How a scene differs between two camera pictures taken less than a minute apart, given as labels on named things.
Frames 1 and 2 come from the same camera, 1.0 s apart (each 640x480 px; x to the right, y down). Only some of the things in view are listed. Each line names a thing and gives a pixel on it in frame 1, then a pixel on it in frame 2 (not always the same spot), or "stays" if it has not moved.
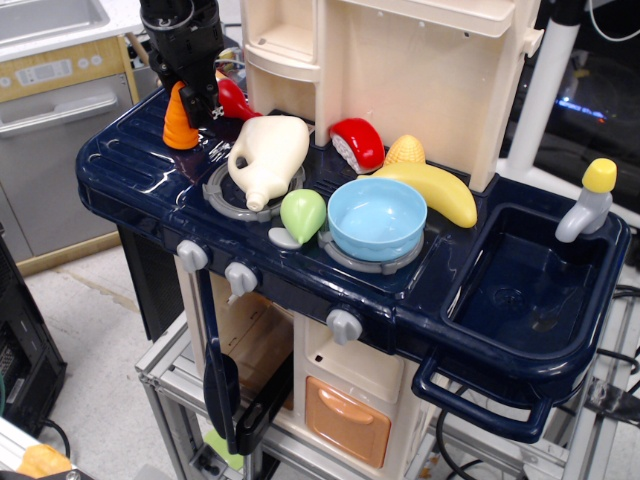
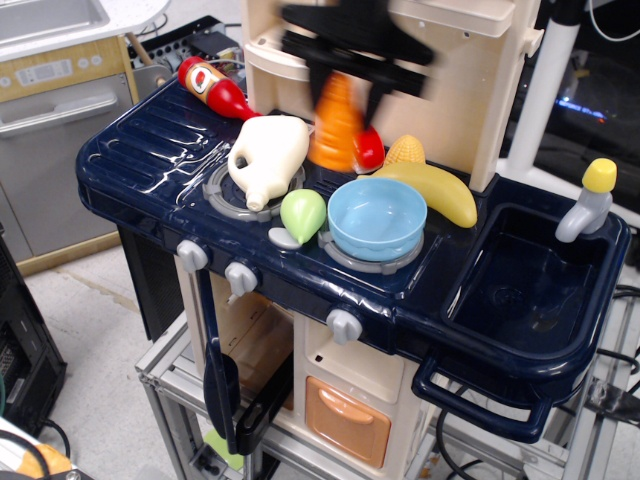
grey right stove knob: (345, 325) stays
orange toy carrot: (177, 130) -> (338, 120)
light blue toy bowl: (376, 219) stays
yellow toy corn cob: (405, 148) stays
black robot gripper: (185, 39) -> (358, 38)
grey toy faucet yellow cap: (593, 202) stays
